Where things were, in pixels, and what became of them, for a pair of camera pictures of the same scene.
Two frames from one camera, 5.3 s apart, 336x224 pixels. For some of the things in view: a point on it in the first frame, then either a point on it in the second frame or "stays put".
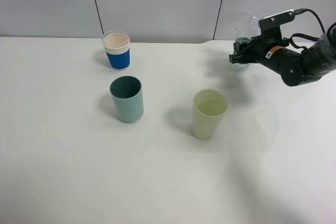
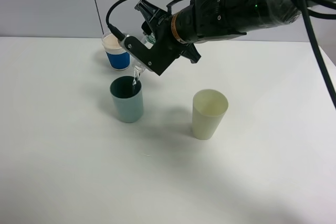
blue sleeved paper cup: [116, 45] stays put
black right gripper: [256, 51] to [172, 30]
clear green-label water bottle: [249, 27] to [148, 40]
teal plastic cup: [127, 93] stays put
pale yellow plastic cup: [209, 107] stays put
